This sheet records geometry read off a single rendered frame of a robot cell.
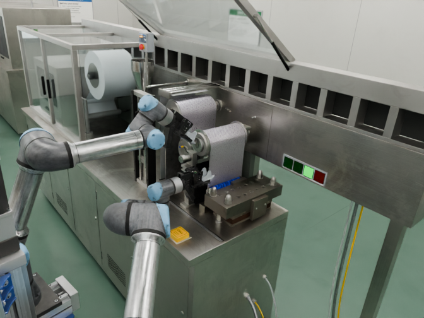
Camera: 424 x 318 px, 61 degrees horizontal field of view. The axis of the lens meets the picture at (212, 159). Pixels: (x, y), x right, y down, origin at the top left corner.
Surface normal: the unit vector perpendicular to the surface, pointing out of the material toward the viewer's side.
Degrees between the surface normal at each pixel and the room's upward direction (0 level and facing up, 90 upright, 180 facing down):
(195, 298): 90
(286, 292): 0
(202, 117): 92
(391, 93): 90
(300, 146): 90
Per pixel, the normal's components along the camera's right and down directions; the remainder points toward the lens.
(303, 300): 0.06, -0.91
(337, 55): -0.76, 0.23
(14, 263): 0.73, 0.32
